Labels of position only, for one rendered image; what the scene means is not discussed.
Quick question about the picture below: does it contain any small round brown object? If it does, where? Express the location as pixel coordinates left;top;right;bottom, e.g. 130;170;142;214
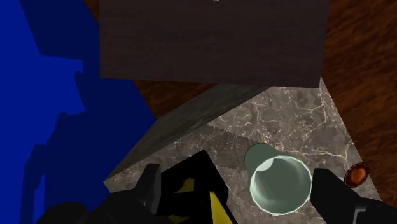
344;162;371;189

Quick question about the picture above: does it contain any pale green glass cup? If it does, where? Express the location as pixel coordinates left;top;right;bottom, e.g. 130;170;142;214
244;143;314;216

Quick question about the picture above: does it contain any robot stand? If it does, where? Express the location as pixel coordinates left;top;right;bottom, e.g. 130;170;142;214
99;0;330;88

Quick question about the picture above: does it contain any black and yellow box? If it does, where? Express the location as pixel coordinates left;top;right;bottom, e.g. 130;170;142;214
155;149;239;224

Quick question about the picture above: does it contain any grey marble table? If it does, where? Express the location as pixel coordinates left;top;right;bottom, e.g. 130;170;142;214
103;77;383;224

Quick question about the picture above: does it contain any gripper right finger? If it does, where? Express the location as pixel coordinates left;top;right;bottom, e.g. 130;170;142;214
310;168;397;224

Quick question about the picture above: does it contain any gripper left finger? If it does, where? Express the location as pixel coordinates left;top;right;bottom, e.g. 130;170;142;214
36;163;162;224

